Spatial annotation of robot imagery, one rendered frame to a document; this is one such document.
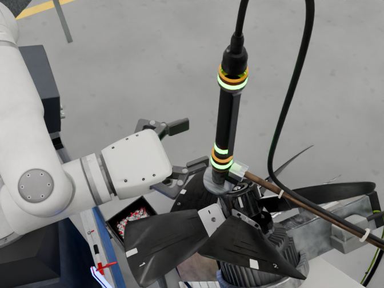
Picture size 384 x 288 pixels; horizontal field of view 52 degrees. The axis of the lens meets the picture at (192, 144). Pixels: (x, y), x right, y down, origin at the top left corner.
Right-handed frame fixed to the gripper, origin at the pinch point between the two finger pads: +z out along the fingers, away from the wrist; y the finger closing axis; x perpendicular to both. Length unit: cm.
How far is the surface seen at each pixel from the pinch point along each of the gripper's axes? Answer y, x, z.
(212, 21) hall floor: -195, -165, 103
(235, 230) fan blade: 8.8, -30.4, 7.4
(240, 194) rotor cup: -1.8, -38.5, 15.2
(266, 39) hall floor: -158, -165, 133
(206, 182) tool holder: -0.6, -19.7, 3.8
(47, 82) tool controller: -64, -42, -25
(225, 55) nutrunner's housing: -0.5, 19.1, 5.1
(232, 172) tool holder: 3.2, -11.1, 7.5
